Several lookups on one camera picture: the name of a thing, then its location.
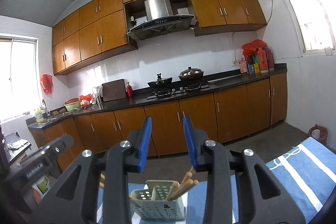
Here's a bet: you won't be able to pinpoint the lower wooden kitchen cabinets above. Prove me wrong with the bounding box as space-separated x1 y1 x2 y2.
29 69 288 169

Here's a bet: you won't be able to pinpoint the blue striped tablecloth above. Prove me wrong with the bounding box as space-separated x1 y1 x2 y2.
96 137 336 223

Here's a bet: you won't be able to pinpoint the green perforated utensil holder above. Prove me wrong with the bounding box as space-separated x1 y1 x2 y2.
129 180 186 222

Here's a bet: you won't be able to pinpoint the yellow detergent bottle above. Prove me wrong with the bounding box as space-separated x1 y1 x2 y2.
35 108 44 123

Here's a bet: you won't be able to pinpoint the red bucket on floor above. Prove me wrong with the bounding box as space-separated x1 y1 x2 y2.
308 124 328 146

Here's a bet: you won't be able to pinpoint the green bowl red lid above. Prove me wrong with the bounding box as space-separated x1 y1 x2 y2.
64 98 80 111

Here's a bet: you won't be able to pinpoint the dark wooden cutting board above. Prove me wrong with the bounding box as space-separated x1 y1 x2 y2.
102 79 127 102

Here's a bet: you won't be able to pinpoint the red bottle on counter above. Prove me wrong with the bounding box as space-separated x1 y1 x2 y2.
126 82 133 98

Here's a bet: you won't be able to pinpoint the black gas stove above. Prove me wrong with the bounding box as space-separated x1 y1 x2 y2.
147 82 217 101

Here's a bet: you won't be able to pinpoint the black wok with utensil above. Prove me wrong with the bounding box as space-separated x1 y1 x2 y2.
147 73 173 90

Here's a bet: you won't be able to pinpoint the colourful condiment boxes group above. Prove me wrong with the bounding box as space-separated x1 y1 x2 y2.
239 55 260 75

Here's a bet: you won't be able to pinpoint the dark red thermos bottle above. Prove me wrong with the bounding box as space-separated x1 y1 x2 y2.
264 46 274 71

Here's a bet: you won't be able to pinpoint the lidded wok pan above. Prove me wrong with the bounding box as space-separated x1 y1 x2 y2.
179 67 204 82

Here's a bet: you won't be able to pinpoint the steel range hood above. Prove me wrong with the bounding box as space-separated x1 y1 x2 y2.
125 0 197 41

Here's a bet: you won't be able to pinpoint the red plastic bag on wall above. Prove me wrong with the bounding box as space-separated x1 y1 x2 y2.
40 74 54 95

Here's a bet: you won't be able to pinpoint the upper wooden wall cabinets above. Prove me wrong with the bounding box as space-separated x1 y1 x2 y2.
52 0 266 75

